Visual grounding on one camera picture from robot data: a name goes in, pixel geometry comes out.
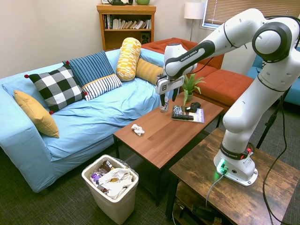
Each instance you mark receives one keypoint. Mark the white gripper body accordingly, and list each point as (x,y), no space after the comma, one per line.
(167,84)

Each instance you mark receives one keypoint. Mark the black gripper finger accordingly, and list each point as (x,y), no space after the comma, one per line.
(162,99)
(175,93)

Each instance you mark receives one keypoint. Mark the white tissue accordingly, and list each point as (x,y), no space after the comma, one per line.
(137,130)

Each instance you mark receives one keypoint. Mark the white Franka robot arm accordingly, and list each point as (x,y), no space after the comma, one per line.
(243,112)

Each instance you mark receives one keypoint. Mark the white plastic trash bin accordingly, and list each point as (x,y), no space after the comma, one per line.
(112,208)

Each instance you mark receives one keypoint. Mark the clear plastic water bottle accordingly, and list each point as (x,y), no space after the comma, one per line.
(167,107)

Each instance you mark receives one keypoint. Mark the small potted green plant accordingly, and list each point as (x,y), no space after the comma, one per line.
(189,95)

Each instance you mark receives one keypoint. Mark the black patterned book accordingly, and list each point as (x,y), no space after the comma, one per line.
(179,112)

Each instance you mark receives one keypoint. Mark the black game controller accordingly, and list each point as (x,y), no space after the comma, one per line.
(194,106)

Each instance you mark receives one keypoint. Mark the yellow orange striped pillow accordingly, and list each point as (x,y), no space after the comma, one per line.
(147,70)

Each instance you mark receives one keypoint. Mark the purple magazine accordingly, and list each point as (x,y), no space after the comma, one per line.
(198,116)

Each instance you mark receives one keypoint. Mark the reddish wooden coffee table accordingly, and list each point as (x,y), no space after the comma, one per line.
(164,140)

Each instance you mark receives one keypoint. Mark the yellow patterned bolster pillow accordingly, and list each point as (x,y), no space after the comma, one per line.
(127,58)

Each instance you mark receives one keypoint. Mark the orange sofa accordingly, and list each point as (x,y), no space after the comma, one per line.
(222,82)

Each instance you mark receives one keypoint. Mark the small black speaker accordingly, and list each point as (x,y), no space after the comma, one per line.
(145,38)

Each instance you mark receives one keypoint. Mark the wooden bookshelf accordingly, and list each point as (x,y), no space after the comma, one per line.
(126,38)

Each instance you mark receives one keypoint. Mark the white navy striped pillow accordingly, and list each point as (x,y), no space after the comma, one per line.
(100,86)

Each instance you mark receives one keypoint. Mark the row of books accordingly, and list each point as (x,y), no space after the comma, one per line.
(127,24)

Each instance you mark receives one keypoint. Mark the light blue sofa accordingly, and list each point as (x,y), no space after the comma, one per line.
(89,122)

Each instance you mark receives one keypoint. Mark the white floor lamp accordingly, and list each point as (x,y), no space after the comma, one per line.
(194,10)

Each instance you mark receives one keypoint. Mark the blue striped pillow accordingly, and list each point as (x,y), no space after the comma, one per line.
(90,68)

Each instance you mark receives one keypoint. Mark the green round object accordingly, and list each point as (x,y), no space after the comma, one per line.
(142,2)

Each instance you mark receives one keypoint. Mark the brown snack wrapper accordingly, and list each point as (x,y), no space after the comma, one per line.
(105,167)

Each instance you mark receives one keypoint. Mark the wooden window blinds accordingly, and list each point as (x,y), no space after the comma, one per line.
(225,11)

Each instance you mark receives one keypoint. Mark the black white object on shelf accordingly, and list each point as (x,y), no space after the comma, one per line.
(119,2)

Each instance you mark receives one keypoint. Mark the purple snack wrapper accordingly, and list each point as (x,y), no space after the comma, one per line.
(95,177)

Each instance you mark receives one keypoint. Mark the black white checkered pillow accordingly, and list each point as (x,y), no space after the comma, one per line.
(57,87)

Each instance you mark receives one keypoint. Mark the black power adapter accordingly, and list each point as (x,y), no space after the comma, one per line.
(201,209)

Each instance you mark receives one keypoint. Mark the teal sofa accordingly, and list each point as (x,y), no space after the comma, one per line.
(293,93)

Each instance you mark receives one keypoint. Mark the rustic dark wooden table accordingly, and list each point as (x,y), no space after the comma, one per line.
(234,199)

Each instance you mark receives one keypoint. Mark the mustard yellow pillow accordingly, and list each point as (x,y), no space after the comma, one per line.
(37,114)

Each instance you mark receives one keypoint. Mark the black camera stand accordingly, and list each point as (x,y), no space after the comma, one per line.
(269,122)

